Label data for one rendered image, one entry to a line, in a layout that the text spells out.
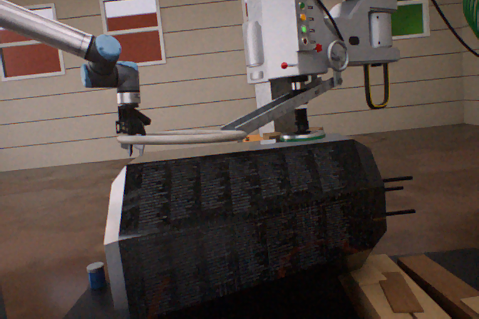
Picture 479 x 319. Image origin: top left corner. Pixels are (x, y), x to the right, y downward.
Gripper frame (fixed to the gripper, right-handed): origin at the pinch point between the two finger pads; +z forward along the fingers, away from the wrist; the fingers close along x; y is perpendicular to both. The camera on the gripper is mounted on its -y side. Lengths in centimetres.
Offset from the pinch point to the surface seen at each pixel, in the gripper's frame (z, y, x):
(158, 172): 8.9, -4.7, 6.9
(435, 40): -136, -751, 181
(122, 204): 19.1, 9.5, -1.4
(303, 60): -36, -43, 61
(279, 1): -63, -43, 51
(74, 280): 91, -45, -95
